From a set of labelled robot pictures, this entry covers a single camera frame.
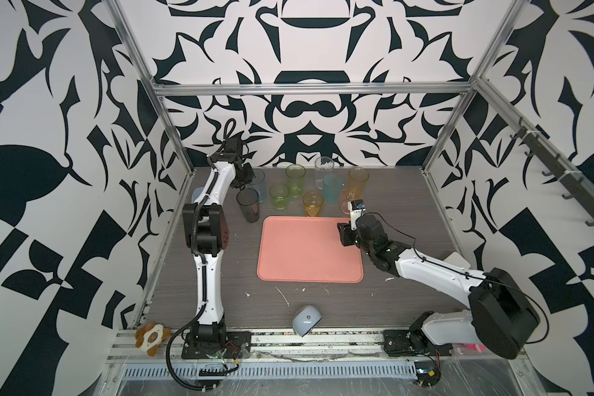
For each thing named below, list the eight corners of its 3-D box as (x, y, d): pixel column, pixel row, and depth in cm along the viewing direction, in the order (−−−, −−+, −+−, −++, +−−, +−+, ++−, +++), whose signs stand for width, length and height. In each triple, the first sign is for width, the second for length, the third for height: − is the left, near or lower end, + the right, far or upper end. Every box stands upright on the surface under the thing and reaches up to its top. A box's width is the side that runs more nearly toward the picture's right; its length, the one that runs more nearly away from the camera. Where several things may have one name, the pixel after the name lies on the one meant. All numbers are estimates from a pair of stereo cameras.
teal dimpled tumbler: (322, 205, 111) (325, 188, 102) (321, 189, 117) (323, 171, 108) (339, 205, 111) (343, 188, 102) (337, 189, 117) (340, 171, 108)
